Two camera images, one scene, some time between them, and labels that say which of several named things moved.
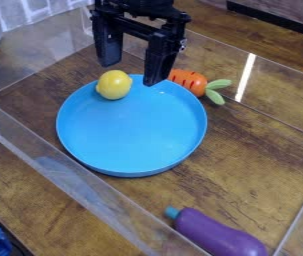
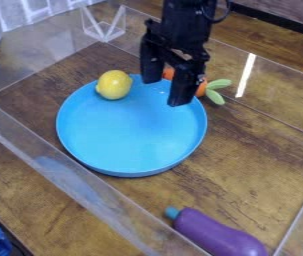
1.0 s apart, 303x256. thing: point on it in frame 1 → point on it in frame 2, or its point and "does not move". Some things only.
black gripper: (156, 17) → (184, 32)
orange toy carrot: (198, 83) does not move
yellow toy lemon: (114, 84) does not move
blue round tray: (133, 137) does not move
